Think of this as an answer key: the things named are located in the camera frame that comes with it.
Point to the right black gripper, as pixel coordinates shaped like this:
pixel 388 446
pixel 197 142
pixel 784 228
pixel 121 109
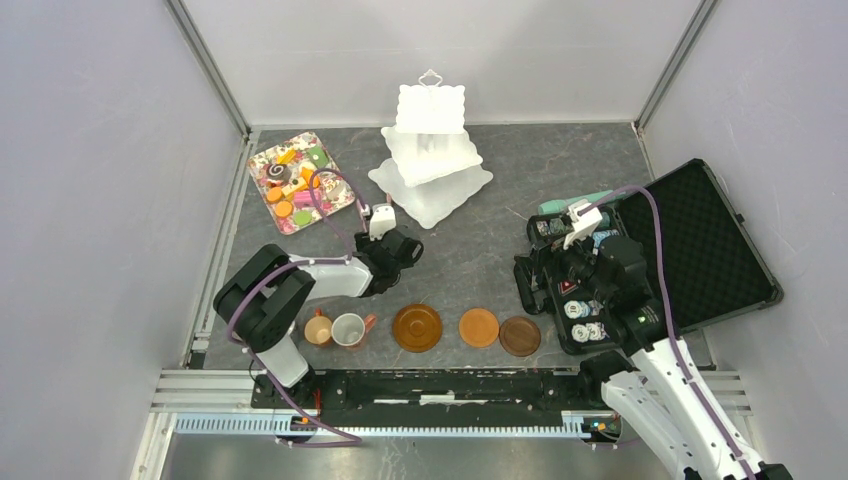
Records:
pixel 560 253

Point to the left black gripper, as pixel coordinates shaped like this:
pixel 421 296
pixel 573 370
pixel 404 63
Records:
pixel 364 244

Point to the pink cake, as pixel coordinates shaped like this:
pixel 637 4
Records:
pixel 306 199

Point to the orange yellow cake piece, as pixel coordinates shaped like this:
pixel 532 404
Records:
pixel 294 186

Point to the green square cake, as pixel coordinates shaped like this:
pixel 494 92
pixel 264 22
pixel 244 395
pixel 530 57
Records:
pixel 318 157

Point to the yellow cake slice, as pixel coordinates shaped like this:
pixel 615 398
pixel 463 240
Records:
pixel 286 157

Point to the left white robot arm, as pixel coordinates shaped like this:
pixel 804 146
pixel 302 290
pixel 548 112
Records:
pixel 261 302

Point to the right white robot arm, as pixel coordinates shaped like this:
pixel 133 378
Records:
pixel 650 379

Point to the large brown wooden saucer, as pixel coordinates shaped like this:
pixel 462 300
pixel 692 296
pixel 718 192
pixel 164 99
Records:
pixel 417 328

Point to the black open carrying case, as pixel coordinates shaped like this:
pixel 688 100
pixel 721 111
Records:
pixel 694 243

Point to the green round macaron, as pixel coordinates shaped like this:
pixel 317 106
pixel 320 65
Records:
pixel 302 218

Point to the orange mug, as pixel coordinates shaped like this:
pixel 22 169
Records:
pixel 318 329

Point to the white three-tier dessert stand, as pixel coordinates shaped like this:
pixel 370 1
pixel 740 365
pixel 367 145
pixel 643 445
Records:
pixel 434 167

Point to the orange round macaron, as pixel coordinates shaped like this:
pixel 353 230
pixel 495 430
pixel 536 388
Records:
pixel 274 195
pixel 283 209

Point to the light orange wooden coaster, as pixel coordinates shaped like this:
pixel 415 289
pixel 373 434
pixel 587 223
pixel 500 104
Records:
pixel 478 327

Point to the dark brown wooden coaster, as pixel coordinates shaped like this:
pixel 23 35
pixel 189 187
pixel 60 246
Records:
pixel 519 336

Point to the floral rectangular tray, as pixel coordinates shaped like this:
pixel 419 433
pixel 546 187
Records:
pixel 336 193

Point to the chocolate swirl roll cake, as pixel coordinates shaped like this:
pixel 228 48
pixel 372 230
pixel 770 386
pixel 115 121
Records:
pixel 277 174

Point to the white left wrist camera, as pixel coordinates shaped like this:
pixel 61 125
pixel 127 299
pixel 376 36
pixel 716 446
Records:
pixel 382 219

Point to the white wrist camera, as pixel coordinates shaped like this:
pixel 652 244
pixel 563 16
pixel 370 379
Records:
pixel 382 219
pixel 584 221

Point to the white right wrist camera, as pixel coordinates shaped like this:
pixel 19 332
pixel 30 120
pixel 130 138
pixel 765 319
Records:
pixel 584 221

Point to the white mug pink handle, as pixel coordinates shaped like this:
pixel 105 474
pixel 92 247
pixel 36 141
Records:
pixel 349 330

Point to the teal cylindrical handle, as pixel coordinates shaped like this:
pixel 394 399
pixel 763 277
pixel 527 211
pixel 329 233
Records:
pixel 558 205

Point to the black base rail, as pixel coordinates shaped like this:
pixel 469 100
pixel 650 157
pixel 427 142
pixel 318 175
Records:
pixel 458 398

